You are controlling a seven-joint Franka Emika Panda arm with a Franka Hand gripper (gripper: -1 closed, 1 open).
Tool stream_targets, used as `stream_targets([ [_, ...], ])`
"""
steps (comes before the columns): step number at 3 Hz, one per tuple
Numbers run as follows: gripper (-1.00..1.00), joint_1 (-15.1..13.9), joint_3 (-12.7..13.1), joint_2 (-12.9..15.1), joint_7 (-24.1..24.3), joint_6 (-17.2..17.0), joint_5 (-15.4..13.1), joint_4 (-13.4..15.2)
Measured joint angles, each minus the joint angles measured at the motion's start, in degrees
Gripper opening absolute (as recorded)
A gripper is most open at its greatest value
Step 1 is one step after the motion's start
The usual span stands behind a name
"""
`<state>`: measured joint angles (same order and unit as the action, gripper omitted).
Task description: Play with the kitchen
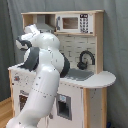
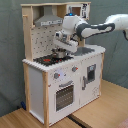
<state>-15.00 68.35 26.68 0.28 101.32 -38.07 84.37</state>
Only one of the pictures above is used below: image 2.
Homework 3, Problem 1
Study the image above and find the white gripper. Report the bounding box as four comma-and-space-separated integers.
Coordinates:
53, 31, 78, 53

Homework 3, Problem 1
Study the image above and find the small metal pot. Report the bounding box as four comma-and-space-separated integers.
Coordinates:
52, 48, 66, 58

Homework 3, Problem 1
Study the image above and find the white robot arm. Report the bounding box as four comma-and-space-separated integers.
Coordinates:
53, 13, 128, 53

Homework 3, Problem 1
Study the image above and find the wooden toy kitchen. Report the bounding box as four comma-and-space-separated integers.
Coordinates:
22, 2, 105, 127

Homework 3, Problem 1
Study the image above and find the grey toy sink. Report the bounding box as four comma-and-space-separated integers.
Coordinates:
74, 47, 94, 56

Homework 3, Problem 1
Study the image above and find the black toy stovetop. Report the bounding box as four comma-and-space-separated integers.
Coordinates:
34, 55, 71, 66

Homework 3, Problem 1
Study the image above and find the right stove knob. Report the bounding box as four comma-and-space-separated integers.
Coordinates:
72, 66, 78, 72

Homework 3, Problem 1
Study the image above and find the stove knob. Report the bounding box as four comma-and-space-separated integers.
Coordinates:
54, 73, 60, 79
72, 66, 78, 72

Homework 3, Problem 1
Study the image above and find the grey range hood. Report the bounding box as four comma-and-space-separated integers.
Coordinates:
35, 6, 63, 27

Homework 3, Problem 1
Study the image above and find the left stove knob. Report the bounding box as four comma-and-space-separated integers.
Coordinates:
54, 73, 60, 79

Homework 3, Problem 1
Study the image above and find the white cabinet door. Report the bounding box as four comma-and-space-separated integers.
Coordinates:
80, 55, 102, 106

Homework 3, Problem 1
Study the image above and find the toy oven door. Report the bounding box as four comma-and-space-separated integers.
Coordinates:
49, 79, 79, 124

